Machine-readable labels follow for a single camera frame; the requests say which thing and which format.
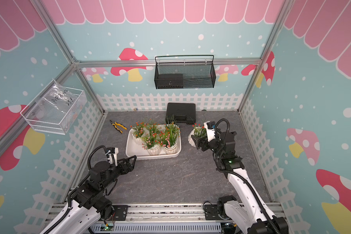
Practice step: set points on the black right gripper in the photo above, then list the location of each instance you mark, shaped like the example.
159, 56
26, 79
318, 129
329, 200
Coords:
204, 140

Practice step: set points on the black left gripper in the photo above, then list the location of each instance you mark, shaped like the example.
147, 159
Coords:
129, 167

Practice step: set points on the grass pot corner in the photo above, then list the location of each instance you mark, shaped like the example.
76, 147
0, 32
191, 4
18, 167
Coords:
198, 131

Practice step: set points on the pink flower pot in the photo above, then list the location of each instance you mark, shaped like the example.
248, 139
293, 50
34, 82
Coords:
169, 134
150, 144

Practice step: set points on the white plastic storage box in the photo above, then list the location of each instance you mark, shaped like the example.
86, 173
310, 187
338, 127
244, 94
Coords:
133, 149

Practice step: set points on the orange flower pot front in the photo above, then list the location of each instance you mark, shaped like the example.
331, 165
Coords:
152, 127

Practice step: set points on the pink flower pot front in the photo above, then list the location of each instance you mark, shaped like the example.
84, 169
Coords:
150, 144

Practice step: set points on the red flower pot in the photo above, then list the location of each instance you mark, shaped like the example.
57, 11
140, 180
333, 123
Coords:
138, 132

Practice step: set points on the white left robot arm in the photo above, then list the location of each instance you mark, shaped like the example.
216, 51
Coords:
66, 224

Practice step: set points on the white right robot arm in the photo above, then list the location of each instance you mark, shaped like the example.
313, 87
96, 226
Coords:
251, 214

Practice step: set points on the black box in basket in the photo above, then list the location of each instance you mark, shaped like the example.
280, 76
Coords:
169, 81

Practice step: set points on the black plastic tool case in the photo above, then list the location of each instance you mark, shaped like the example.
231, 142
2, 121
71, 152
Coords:
181, 113

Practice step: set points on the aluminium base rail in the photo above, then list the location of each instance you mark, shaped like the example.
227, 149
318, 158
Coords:
141, 212

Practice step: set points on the yellow handled pliers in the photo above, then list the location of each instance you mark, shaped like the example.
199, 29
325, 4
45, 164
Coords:
119, 127

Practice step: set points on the black wire mesh basket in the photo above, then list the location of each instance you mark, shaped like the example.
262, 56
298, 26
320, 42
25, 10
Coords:
198, 70

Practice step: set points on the clear acrylic wall bin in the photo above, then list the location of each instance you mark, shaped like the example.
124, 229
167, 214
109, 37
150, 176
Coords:
55, 110

